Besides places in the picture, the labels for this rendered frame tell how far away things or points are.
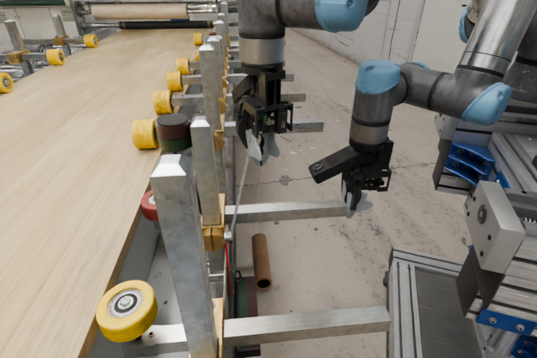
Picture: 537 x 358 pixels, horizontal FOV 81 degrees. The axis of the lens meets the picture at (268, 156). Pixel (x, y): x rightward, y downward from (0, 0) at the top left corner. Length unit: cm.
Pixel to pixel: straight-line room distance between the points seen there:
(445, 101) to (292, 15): 33
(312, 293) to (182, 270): 130
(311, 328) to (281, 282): 110
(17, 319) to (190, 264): 30
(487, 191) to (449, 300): 92
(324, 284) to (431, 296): 49
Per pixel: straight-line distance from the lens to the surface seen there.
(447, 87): 66
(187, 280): 40
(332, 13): 45
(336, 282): 170
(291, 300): 162
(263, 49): 51
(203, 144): 56
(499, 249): 61
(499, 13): 67
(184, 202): 32
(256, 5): 50
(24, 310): 61
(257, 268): 163
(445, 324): 146
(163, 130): 55
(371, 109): 61
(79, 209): 76
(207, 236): 66
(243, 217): 72
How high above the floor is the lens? 132
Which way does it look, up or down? 30 degrees down
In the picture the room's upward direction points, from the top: straight up
